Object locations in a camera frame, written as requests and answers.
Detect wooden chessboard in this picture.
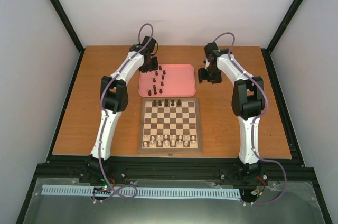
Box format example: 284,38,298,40
138,98,203,155

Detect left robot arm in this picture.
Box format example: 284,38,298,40
88,36,158,183

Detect pink plastic tray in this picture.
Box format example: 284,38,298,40
138,64,196,97

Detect light queen chess piece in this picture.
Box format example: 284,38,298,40
163,140,170,147

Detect light king chess piece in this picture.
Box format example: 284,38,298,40
171,135,176,147

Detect black aluminium frame rail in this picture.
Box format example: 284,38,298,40
32,155,319,187

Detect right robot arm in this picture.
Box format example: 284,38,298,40
198,41,265,183

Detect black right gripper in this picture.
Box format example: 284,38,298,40
198,66,221,85

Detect light blue cable duct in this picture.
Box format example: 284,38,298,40
41,185,240,200

